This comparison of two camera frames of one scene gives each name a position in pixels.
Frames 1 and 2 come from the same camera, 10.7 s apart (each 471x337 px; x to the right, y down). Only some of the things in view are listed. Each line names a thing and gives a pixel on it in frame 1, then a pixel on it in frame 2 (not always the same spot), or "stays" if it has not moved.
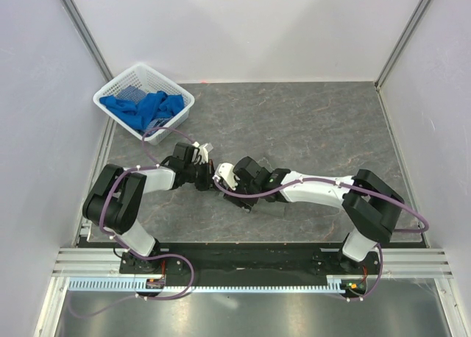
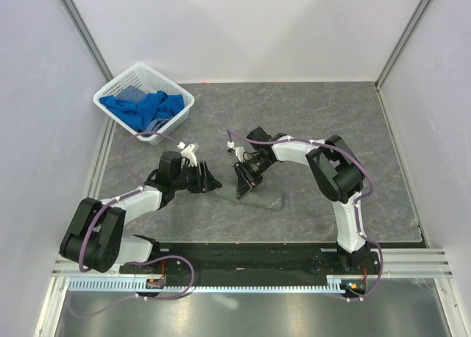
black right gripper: [236, 200] to [243, 187]
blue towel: [151, 106] stays
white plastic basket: [142, 98] stays
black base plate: [156, 263] stays
